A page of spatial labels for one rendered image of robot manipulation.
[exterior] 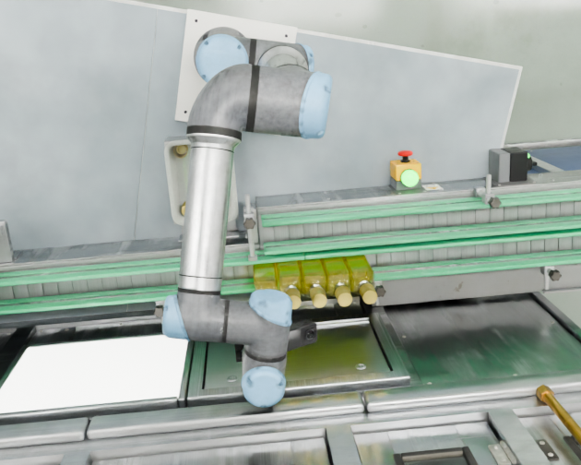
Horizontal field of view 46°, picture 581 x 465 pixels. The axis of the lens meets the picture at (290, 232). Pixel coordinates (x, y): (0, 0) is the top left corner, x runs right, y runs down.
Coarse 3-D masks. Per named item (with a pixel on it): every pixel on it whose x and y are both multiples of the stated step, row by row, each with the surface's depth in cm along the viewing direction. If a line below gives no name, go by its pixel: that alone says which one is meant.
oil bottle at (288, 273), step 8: (280, 264) 170; (288, 264) 170; (296, 264) 169; (280, 272) 164; (288, 272) 164; (296, 272) 164; (280, 280) 161; (288, 280) 160; (296, 280) 160; (280, 288) 161
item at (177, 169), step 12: (168, 144) 173; (180, 144) 173; (168, 156) 174; (168, 168) 175; (180, 168) 182; (168, 180) 176; (180, 180) 183; (180, 192) 184; (180, 204) 185; (180, 216) 182; (228, 216) 181
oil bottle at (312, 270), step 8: (304, 264) 169; (312, 264) 169; (320, 264) 169; (304, 272) 164; (312, 272) 164; (320, 272) 163; (304, 280) 161; (312, 280) 160; (320, 280) 160; (304, 288) 161
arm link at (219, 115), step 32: (224, 96) 114; (192, 128) 116; (224, 128) 115; (192, 160) 117; (224, 160) 116; (192, 192) 116; (224, 192) 117; (192, 224) 116; (224, 224) 117; (192, 256) 115; (192, 288) 115; (192, 320) 115; (224, 320) 116
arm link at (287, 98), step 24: (264, 48) 155; (288, 48) 151; (264, 72) 116; (288, 72) 117; (312, 72) 119; (264, 96) 115; (288, 96) 115; (312, 96) 115; (264, 120) 116; (288, 120) 116; (312, 120) 117
